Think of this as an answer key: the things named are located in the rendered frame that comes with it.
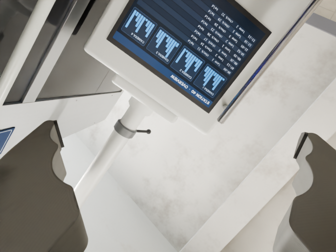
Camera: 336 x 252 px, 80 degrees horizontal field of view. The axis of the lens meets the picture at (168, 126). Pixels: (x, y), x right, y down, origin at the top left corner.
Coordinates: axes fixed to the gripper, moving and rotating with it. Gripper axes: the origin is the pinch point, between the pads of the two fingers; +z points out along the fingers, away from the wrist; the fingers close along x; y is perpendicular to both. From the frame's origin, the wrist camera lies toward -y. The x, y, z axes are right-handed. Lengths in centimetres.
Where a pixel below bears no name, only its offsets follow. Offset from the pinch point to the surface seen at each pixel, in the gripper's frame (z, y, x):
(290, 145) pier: 159, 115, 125
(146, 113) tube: 54, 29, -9
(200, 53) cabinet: 55, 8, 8
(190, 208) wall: 160, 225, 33
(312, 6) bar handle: 54, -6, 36
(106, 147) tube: 50, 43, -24
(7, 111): 42, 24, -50
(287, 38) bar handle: 51, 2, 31
